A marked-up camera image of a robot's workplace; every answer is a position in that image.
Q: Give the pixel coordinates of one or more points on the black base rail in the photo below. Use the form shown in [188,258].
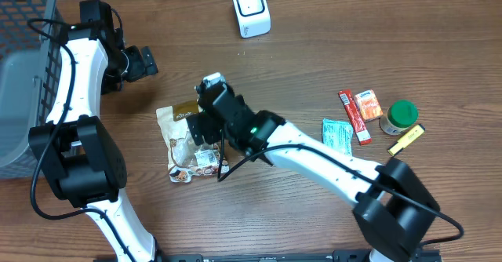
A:
[354,255]

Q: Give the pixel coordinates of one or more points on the teal Kleenex tissue pack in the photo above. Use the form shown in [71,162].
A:
[337,135]

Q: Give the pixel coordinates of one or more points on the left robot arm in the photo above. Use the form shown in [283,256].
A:
[80,168]

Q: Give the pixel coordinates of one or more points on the brown snack pouch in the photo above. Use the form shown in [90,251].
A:
[186,159]

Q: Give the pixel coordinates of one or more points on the orange Kleenex tissue box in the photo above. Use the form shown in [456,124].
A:
[368,105]

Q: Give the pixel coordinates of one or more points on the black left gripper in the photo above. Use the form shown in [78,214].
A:
[138,69]

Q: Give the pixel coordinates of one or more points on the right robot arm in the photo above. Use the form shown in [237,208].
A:
[392,207]

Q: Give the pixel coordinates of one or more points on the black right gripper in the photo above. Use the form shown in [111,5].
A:
[204,126]

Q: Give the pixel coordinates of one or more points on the grey plastic mesh basket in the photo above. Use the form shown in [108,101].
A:
[30,71]

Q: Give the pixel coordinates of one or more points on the green lid jar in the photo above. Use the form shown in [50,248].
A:
[399,117]

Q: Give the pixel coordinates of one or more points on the red snack stick packet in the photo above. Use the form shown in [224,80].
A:
[355,118]

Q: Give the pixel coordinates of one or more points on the white barcode scanner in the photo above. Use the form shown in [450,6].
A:
[253,17]

